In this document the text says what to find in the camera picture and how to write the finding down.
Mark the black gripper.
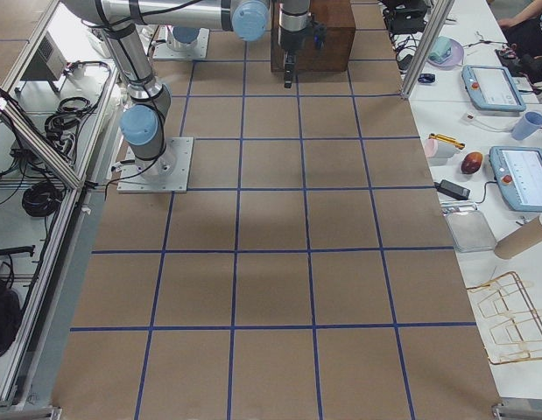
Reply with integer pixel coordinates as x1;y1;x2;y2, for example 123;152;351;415
278;11;313;88

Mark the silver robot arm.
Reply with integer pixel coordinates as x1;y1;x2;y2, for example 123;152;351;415
65;1;270;180
166;26;201;51

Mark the teal toy on plate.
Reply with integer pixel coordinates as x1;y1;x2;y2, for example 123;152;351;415
427;36;452;64

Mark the pink mug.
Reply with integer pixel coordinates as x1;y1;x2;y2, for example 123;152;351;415
424;133;465;159

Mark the lavender plate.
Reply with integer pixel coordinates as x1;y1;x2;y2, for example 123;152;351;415
427;36;464;69

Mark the upper blue teach pendant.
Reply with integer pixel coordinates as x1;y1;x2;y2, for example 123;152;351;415
461;65;526;113

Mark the blue teach pendant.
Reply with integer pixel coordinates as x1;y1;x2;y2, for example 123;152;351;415
489;146;542;213
461;65;526;113

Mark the red mango fruit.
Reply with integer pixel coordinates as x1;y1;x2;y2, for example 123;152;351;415
461;151;483;175

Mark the black power adapter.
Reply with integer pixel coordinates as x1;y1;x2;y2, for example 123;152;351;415
434;179;470;200

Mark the grey control box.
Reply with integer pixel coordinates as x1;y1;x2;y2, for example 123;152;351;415
20;31;68;82

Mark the metal tray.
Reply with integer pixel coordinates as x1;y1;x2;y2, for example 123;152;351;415
440;201;496;253

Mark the light blue plastic cup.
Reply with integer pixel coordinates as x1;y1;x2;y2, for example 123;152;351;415
511;111;542;141

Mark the lower blue teach pendant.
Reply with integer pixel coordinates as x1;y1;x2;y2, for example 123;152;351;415
489;146;542;213

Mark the cardboard tube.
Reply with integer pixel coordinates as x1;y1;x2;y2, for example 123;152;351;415
494;213;542;259

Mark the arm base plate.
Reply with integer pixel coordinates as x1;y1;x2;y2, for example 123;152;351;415
152;26;210;60
116;137;194;193

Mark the aluminium frame post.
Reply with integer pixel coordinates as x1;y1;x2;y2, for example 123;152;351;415
400;0;454;99

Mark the coiled black cable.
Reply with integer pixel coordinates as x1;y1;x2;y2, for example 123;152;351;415
22;181;61;219

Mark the gold wire rack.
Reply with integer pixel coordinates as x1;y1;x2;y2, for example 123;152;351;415
467;271;542;365

